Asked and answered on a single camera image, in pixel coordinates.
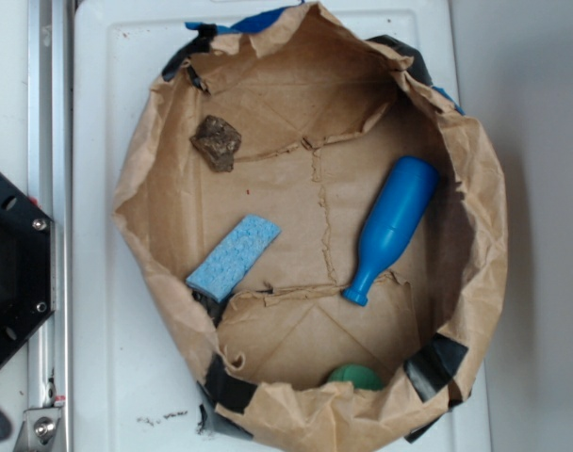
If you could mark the blue sponge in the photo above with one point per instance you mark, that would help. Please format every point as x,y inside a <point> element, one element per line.
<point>229,262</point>

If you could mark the blue plastic bottle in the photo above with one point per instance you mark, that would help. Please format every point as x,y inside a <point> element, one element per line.
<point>392,222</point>

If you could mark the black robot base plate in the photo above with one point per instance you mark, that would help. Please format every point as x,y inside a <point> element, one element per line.
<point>26,245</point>

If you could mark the green ball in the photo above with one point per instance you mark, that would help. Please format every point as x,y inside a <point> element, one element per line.
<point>361,377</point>

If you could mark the brown paper bag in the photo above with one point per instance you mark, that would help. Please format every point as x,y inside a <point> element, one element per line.
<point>324,116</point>

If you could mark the aluminium rail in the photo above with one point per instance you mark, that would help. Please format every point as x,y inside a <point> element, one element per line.
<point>50,82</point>

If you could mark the metal corner bracket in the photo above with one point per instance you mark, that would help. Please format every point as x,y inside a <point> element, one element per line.
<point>39,430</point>

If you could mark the white plastic tray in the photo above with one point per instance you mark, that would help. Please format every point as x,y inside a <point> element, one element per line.
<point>131,389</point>

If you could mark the brown rock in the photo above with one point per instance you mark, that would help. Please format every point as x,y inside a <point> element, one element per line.
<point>217,141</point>

